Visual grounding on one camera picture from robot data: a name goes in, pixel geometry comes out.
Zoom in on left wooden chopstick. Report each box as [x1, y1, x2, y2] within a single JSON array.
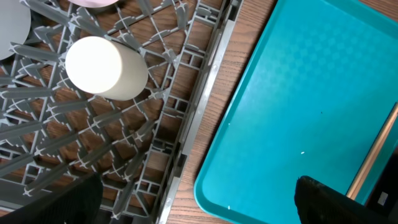
[[346, 103, 397, 200]]

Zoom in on grey metal saucer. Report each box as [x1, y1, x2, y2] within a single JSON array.
[[1, 0, 31, 60]]

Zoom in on white paper cup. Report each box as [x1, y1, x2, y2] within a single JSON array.
[[65, 36, 149, 101]]

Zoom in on grey plastic dish rack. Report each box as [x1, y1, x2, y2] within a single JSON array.
[[1, 0, 242, 223]]

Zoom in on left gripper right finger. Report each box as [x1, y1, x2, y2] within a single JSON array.
[[294, 175, 394, 224]]

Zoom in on teal serving tray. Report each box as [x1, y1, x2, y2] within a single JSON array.
[[193, 0, 397, 223]]

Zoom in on small pink bowl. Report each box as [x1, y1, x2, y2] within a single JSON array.
[[68, 0, 118, 8]]

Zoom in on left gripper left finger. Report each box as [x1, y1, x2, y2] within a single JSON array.
[[1, 174, 103, 224]]

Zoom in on black plastic tray bin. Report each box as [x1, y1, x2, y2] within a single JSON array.
[[366, 153, 398, 223]]

